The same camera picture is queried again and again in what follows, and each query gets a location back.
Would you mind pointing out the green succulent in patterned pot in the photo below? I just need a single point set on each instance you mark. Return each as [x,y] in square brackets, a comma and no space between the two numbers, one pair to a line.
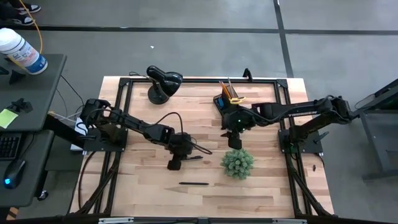
[237,163]

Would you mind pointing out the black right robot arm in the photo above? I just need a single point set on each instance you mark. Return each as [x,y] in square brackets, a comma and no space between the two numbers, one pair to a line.
[298,112]

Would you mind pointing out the black clamp mount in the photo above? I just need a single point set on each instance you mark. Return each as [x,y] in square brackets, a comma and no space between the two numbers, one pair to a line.
[247,75]

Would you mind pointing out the black clamp piece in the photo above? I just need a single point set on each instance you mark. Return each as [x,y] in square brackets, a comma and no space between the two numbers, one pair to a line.
[21,105]

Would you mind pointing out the black metal side table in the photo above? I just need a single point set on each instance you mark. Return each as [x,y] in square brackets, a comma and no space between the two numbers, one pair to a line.
[373,124]

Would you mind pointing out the natural wood pencil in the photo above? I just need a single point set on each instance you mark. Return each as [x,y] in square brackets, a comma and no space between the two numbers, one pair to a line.
[230,84]

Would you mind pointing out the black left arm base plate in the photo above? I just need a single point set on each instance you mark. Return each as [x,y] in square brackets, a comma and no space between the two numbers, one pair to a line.
[105,146]

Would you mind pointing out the black caster wheel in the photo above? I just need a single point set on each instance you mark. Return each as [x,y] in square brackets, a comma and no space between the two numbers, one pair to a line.
[42,195]

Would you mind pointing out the black keyboard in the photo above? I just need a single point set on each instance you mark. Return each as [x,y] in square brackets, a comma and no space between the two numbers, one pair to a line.
[9,146]

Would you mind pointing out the person's shoe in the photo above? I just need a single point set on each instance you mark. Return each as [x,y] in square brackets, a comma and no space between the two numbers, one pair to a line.
[22,21]
[28,7]

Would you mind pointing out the blue eraser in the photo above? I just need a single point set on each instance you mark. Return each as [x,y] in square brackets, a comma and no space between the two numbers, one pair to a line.
[221,102]

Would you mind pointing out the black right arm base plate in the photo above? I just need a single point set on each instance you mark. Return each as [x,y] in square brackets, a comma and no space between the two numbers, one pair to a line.
[311,146]

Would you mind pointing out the white wipes canister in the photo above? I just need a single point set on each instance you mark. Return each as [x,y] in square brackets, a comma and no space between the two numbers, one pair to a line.
[21,51]

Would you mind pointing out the black desk lamp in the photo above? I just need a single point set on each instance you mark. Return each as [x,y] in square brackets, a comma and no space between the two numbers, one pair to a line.
[164,82]

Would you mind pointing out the black aluminium table frame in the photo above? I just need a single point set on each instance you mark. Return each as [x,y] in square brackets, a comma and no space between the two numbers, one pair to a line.
[202,80]

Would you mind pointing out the black side desk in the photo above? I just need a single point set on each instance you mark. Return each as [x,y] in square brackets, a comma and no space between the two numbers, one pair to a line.
[34,93]

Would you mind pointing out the black ballpoint pen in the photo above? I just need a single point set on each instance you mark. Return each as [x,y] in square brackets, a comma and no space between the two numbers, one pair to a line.
[194,158]
[194,183]

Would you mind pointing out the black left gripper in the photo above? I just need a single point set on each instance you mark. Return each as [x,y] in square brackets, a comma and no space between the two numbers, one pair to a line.
[182,144]

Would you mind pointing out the person's leg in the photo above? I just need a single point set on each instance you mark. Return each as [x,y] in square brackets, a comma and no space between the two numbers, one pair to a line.
[6,11]

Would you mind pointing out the black mesh desk organizer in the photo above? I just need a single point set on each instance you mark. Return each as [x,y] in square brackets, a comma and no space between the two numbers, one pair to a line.
[225,101]

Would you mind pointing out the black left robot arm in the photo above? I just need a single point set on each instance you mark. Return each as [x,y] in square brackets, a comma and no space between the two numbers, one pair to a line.
[136,124]

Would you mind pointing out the black computer mouse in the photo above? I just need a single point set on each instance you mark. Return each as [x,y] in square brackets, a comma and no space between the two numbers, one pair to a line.
[14,172]

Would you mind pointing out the silver metal bracket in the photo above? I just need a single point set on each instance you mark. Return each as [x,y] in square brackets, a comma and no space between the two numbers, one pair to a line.
[289,221]
[116,221]

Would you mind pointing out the green sticky note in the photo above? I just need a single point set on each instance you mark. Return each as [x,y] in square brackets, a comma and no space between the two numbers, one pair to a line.
[7,118]

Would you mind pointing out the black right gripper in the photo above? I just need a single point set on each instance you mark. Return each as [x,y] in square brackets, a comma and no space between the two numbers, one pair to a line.
[235,143]

